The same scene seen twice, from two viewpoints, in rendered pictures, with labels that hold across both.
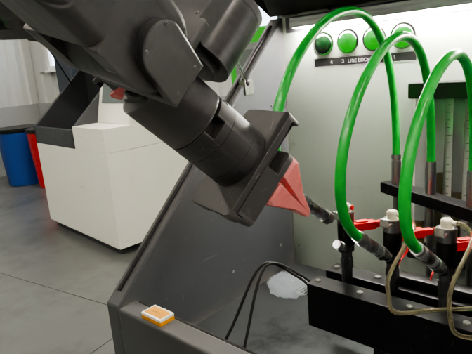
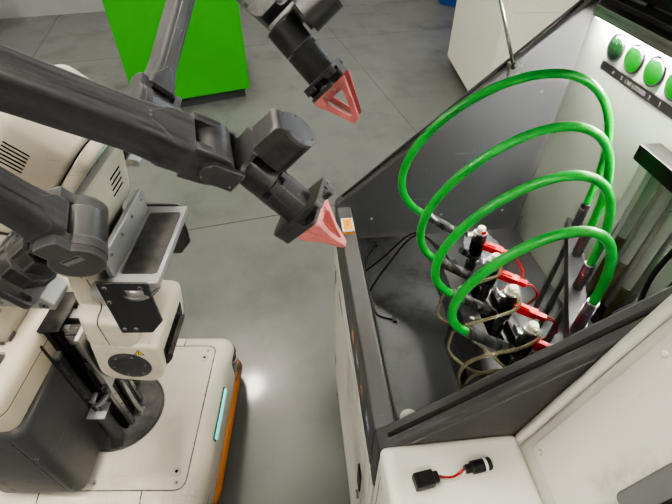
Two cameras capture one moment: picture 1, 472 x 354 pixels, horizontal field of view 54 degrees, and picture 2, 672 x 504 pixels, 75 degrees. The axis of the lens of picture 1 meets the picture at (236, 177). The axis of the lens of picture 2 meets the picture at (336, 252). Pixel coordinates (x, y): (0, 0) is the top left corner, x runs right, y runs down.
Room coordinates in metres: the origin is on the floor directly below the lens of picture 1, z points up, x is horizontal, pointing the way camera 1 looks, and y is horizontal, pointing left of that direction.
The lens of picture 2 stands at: (0.04, -0.40, 1.68)
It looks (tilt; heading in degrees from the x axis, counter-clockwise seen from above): 43 degrees down; 41
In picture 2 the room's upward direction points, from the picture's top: straight up
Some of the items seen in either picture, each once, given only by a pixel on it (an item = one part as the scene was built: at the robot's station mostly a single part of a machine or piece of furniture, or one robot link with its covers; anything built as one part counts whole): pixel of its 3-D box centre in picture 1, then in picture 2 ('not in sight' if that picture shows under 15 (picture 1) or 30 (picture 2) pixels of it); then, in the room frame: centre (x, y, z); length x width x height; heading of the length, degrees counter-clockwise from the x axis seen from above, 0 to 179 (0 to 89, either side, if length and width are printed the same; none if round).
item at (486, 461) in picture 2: not in sight; (453, 472); (0.34, -0.36, 0.99); 0.12 x 0.02 x 0.02; 144
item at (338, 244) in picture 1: (343, 271); (465, 268); (0.72, -0.17, 1.00); 0.05 x 0.03 x 0.21; 137
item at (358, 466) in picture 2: not in sight; (348, 403); (0.54, 0.00, 0.45); 0.65 x 0.02 x 0.68; 47
